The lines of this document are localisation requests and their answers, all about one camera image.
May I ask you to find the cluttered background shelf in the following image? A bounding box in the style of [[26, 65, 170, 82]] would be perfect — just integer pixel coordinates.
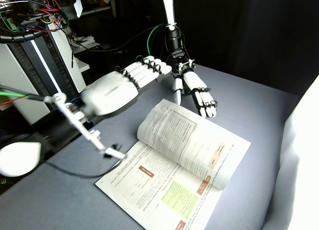
[[71, 4, 118, 75]]

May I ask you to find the white paper tag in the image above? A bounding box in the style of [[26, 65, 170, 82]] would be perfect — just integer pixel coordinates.
[[73, 0, 84, 18]]

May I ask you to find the open printed book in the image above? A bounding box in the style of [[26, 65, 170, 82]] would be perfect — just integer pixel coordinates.
[[95, 98, 252, 230]]

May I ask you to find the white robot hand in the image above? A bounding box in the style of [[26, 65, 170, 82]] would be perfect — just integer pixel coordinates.
[[81, 55, 173, 116], [172, 69, 218, 118]]

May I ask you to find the grey table cloth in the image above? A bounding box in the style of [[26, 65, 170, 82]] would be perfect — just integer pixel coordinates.
[[0, 64, 301, 230]]

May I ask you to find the black cable on table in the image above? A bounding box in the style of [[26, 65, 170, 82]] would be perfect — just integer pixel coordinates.
[[44, 160, 123, 179]]

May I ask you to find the black backdrop curtain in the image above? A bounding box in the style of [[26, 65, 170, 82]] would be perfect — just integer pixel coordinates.
[[171, 0, 319, 97]]

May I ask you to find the white robot body column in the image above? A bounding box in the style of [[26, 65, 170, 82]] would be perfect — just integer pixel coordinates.
[[0, 27, 87, 126]]

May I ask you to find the green cable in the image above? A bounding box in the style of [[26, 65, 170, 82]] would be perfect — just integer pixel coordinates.
[[146, 24, 170, 56]]

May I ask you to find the black head unit with wires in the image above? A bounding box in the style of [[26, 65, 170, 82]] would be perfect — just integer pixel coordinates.
[[0, 0, 71, 44]]

